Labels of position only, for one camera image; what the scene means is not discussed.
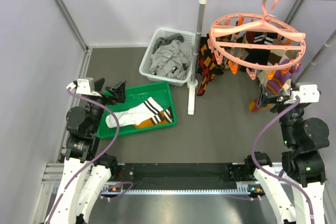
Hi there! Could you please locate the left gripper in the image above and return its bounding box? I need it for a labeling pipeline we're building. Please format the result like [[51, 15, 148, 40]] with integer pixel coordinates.
[[87, 78, 126, 133]]

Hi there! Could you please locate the grey slotted cable duct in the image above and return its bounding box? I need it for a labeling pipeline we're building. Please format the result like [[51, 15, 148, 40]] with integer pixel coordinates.
[[52, 184, 266, 196]]

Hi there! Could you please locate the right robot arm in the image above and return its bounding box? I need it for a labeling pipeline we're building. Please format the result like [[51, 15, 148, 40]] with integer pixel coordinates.
[[245, 84, 330, 223]]

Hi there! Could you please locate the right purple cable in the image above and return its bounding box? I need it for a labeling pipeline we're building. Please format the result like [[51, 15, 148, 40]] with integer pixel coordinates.
[[225, 97, 315, 224]]

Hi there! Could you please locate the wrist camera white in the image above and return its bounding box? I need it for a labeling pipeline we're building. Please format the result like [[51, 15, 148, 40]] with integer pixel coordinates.
[[66, 77, 95, 95], [290, 84, 320, 103]]

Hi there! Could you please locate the black white striped sock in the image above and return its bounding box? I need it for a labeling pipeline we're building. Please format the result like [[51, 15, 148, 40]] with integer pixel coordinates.
[[243, 31, 276, 74]]

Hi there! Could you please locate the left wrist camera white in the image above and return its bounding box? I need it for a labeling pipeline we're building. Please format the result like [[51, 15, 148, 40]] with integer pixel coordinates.
[[66, 77, 95, 95]]

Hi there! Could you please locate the green plastic tray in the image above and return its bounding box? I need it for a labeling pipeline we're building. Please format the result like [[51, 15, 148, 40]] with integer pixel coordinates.
[[108, 81, 177, 136]]

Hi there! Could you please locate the white plastic laundry basket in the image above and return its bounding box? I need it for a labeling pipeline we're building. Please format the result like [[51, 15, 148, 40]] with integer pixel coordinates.
[[139, 28, 195, 87]]

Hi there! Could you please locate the grey clothes pile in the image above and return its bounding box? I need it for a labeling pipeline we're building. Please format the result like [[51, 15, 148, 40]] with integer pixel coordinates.
[[149, 33, 193, 80]]

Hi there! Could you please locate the black argyle sock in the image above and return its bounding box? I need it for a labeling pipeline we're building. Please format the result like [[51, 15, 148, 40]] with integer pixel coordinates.
[[196, 34, 225, 97]]

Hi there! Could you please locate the orange brown striped sock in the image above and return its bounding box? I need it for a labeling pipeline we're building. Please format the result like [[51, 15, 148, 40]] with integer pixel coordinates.
[[133, 107, 174, 129]]

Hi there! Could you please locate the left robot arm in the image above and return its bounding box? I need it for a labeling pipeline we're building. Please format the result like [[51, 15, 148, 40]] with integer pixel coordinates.
[[44, 78, 127, 223]]

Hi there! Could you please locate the pink round clip hanger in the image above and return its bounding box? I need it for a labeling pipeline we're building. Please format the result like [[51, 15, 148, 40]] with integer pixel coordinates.
[[208, 0, 306, 80]]

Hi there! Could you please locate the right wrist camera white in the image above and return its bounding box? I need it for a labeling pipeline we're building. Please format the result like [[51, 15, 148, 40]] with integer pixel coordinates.
[[290, 84, 320, 103]]

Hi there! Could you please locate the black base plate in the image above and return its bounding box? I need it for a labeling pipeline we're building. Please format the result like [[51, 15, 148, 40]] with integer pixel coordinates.
[[108, 163, 255, 190]]

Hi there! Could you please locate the orange clothes clip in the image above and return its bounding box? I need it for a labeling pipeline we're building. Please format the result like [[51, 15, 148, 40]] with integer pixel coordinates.
[[228, 60, 239, 74]]

